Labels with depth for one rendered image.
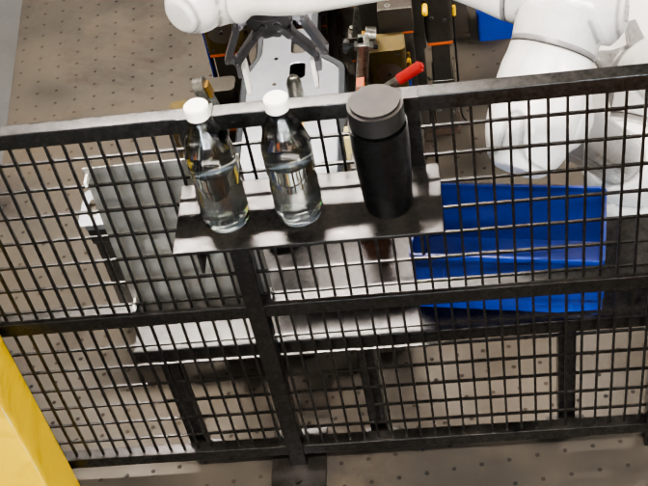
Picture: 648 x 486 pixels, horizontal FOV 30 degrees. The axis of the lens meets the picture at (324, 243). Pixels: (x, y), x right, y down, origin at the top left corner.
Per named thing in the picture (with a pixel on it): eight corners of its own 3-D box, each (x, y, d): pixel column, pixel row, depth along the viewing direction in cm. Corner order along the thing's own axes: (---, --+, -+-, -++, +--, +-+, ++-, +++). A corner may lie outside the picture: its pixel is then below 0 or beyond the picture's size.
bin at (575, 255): (426, 234, 211) (419, 181, 202) (605, 240, 205) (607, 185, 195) (414, 307, 201) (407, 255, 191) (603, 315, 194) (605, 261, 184)
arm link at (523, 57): (696, 140, 243) (664, 244, 244) (619, 122, 251) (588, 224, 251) (591, 41, 175) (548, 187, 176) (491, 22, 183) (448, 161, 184)
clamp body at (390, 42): (384, 167, 273) (364, 34, 246) (431, 162, 272) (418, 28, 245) (384, 187, 269) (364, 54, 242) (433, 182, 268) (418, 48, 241)
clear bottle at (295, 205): (277, 196, 165) (250, 83, 151) (324, 192, 165) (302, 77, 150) (275, 230, 161) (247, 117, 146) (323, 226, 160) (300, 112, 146)
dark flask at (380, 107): (361, 186, 164) (343, 83, 151) (416, 181, 164) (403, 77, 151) (361, 226, 159) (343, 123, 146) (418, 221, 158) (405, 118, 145)
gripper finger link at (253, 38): (268, 28, 218) (260, 25, 217) (238, 70, 225) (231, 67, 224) (269, 15, 220) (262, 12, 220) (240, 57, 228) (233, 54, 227)
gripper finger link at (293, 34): (271, 15, 220) (277, 11, 220) (316, 49, 226) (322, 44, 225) (270, 28, 218) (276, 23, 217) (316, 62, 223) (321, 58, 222)
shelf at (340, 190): (191, 202, 175) (162, 110, 162) (441, 181, 171) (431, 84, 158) (181, 281, 164) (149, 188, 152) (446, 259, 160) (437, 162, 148)
